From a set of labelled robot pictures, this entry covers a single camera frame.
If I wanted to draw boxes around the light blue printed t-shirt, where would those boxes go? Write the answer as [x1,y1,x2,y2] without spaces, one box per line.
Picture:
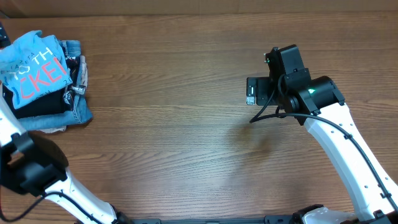
[1,30,72,109]

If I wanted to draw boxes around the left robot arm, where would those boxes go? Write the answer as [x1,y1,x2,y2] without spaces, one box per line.
[1,100,130,223]

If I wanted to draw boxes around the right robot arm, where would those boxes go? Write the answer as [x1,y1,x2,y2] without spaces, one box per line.
[246,74,397,223]

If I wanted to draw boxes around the folded blue jeans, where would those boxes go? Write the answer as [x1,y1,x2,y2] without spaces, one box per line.
[14,40,93,133]

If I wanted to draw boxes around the folded black printed garment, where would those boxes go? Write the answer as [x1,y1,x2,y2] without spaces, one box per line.
[63,55,88,108]

